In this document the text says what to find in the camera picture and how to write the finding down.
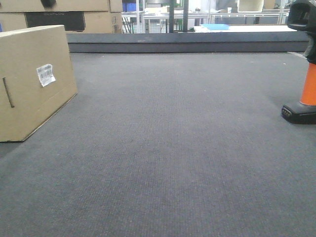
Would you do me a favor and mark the large brown Ecoflow carton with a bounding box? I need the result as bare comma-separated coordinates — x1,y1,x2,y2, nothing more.
0,0,122,34

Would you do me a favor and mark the orange black barcode scanner gun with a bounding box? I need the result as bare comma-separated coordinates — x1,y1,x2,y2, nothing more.
281,0,316,125

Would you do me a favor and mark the blue plastic tray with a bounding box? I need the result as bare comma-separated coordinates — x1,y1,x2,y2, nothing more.
201,24,230,31

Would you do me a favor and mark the white shelving rack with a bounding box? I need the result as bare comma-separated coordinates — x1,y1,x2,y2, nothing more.
209,11,291,25

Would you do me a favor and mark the small brown cardboard package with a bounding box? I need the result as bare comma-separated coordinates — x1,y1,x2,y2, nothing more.
0,25,78,142

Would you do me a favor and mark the white plastic bin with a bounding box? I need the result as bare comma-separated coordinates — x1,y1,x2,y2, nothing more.
237,0,264,13

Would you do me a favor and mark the black vertical post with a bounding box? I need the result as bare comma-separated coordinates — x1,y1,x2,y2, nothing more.
168,0,175,33

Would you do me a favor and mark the blue plastic crate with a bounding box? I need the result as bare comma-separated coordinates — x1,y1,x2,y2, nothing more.
122,2,136,12

